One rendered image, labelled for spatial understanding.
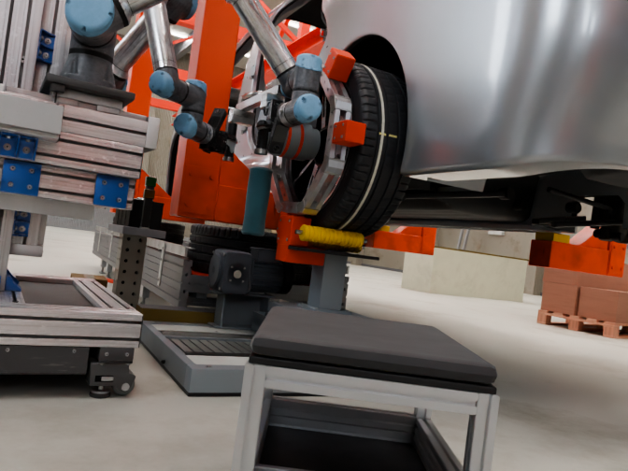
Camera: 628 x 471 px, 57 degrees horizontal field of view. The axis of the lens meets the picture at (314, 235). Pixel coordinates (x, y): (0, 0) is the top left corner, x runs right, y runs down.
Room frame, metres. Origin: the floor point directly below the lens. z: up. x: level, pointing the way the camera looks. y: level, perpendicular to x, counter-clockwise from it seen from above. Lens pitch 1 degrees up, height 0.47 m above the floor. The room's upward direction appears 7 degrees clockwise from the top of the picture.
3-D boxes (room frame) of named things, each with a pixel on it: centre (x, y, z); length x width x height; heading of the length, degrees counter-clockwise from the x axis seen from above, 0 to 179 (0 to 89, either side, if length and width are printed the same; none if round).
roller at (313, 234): (2.12, -0.07, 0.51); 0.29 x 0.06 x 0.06; 117
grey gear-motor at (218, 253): (2.49, 0.20, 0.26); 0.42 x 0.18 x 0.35; 117
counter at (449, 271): (9.18, -2.46, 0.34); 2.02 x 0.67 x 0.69; 119
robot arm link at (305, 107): (1.66, 0.08, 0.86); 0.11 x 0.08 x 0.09; 27
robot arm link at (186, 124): (1.95, 0.46, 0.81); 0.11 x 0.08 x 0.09; 162
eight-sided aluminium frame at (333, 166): (2.19, 0.08, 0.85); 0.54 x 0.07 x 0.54; 27
